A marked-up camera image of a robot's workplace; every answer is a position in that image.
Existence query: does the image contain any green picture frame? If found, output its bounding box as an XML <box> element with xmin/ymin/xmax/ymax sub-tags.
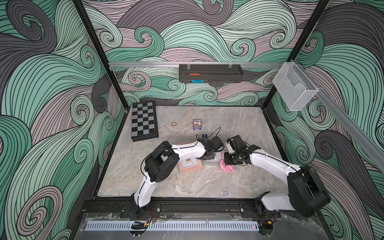
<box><xmin>203</xmin><ymin>151</ymin><xmax>223</xmax><ymax>166</ymax></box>

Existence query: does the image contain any pink cloth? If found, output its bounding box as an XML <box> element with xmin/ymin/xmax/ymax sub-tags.
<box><xmin>220</xmin><ymin>160</ymin><xmax>234</xmax><ymax>173</ymax></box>

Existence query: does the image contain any pink picture frame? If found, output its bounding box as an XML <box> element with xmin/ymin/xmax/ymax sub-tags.
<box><xmin>175</xmin><ymin>141</ymin><xmax>206</xmax><ymax>174</ymax></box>

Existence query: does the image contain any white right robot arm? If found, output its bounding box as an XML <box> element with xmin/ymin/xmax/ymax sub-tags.
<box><xmin>224</xmin><ymin>136</ymin><xmax>331</xmax><ymax>218</ymax></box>

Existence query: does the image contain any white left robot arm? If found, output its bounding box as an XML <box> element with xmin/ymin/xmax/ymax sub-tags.
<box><xmin>134</xmin><ymin>136</ymin><xmax>224</xmax><ymax>208</ymax></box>

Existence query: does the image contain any blue playing cards box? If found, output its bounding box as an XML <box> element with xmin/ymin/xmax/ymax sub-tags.
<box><xmin>193</xmin><ymin>119</ymin><xmax>202</xmax><ymax>131</ymax></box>

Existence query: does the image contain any black white chessboard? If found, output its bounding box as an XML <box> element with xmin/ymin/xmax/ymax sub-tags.
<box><xmin>131</xmin><ymin>101</ymin><xmax>159</xmax><ymax>142</ymax></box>

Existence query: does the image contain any black wall shelf tray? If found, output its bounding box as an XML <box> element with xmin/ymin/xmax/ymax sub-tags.
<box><xmin>179</xmin><ymin>65</ymin><xmax>244</xmax><ymax>85</ymax></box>

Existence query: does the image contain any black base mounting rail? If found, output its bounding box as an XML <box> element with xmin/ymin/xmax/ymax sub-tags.
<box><xmin>80</xmin><ymin>197</ymin><xmax>281</xmax><ymax>220</ymax></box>

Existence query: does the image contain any clear acrylic wall box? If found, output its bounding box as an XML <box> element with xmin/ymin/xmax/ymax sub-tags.
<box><xmin>273</xmin><ymin>62</ymin><xmax>319</xmax><ymax>112</ymax></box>

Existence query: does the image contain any aluminium rail back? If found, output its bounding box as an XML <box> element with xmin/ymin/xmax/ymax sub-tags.
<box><xmin>109</xmin><ymin>61</ymin><xmax>284</xmax><ymax>69</ymax></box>

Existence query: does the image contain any aluminium rail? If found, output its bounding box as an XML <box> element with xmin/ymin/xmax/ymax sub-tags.
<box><xmin>299</xmin><ymin>65</ymin><xmax>384</xmax><ymax>172</ymax></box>
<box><xmin>109</xmin><ymin>61</ymin><xmax>284</xmax><ymax>69</ymax></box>

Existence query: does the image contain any aluminium rail right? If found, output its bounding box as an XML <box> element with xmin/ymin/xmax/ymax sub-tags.
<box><xmin>299</xmin><ymin>65</ymin><xmax>384</xmax><ymax>172</ymax></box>

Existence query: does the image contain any white slotted cable duct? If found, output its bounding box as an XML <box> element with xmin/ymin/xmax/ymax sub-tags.
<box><xmin>84</xmin><ymin>221</ymin><xmax>259</xmax><ymax>232</ymax></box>

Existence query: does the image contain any black corner frame post right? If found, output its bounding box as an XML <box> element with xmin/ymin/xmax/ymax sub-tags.
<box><xmin>261</xmin><ymin>0</ymin><xmax>329</xmax><ymax>113</ymax></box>

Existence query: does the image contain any black corner frame post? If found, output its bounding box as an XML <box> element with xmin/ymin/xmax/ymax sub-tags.
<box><xmin>261</xmin><ymin>0</ymin><xmax>329</xmax><ymax>113</ymax></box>
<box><xmin>73</xmin><ymin>0</ymin><xmax>130</xmax><ymax>113</ymax></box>

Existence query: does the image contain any black corner frame post left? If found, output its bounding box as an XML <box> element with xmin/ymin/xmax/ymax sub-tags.
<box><xmin>73</xmin><ymin>0</ymin><xmax>130</xmax><ymax>113</ymax></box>

